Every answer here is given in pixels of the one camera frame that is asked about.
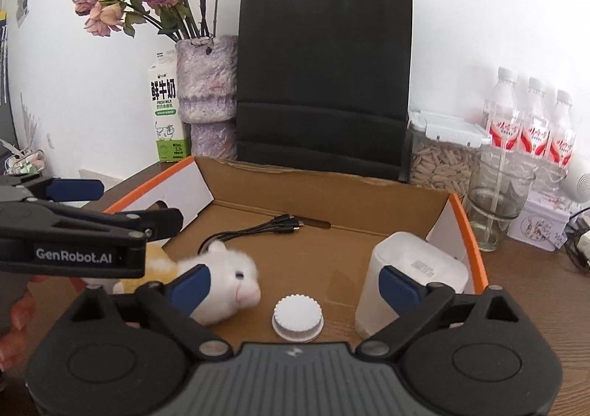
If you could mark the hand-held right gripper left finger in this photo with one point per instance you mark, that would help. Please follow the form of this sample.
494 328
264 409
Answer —
193 284

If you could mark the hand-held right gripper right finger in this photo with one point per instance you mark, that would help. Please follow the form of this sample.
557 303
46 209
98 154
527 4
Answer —
396 286

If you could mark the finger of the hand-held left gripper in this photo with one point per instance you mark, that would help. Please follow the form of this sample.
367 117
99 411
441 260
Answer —
76 190
161 222

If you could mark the white and orange plush toy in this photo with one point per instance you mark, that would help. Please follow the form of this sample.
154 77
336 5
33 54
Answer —
230 277

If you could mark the orange cardboard box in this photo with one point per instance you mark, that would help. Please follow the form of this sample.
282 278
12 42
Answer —
299 259

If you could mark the clear seed storage container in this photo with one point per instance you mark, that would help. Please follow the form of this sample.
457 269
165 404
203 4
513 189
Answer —
442 162

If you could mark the person's left hand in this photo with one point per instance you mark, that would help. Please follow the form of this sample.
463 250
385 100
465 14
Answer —
16 317

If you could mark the white plastic canister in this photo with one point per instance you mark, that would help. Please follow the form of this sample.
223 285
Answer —
415 264

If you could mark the pale dried grass sprig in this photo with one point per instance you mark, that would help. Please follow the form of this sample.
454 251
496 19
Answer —
30 121

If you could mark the white ridged bottle cap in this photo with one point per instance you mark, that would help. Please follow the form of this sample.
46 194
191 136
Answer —
297 317

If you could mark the white and green milk carton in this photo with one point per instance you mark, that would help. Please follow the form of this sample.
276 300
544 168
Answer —
166 111

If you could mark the clear glass jar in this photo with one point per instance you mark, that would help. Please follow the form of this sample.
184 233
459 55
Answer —
500 199

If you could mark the purple speckled vase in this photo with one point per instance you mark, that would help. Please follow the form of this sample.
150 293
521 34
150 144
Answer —
207 88

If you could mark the white printed tin box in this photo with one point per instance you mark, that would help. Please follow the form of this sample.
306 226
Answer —
541 222

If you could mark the clear water bottle red label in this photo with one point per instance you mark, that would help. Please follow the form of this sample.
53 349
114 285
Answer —
534 121
500 116
562 135

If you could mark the white round speaker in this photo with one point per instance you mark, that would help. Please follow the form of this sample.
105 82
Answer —
578 185

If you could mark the black paper bag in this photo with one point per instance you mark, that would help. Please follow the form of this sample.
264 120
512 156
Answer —
322 75

